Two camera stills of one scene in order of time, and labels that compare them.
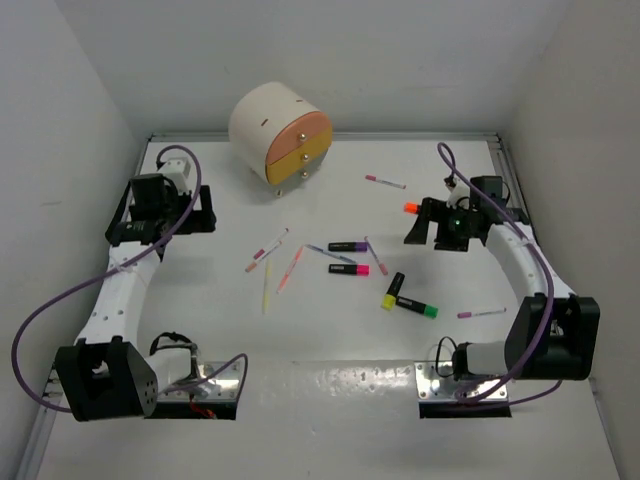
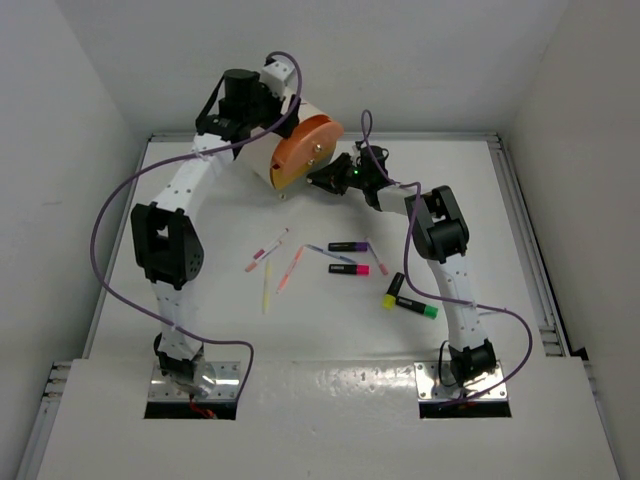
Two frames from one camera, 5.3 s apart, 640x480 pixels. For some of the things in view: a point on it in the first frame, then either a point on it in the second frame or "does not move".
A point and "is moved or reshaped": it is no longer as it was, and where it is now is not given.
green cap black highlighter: x=428 y=310 does not move
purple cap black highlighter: x=348 y=246 does not move
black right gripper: x=436 y=211 → x=325 y=178
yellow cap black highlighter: x=388 y=300 does not move
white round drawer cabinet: x=279 y=132 is moved or reshaped
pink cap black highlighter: x=351 y=269 does not move
